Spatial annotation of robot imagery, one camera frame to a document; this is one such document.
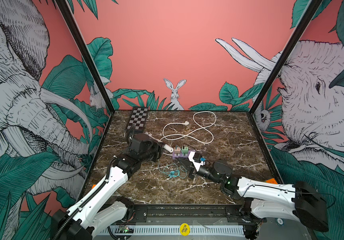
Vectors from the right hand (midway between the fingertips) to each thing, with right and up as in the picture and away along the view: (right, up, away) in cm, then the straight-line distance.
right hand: (179, 157), depth 66 cm
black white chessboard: (-30, +20, +45) cm, 58 cm away
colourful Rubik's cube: (+51, -16, +14) cm, 56 cm away
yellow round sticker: (+3, -35, +4) cm, 36 cm away
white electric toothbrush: (-6, +4, +8) cm, 11 cm away
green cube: (+4, -1, +24) cm, 25 cm away
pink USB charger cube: (-1, -1, +24) cm, 24 cm away
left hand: (-5, +7, +8) cm, 11 cm away
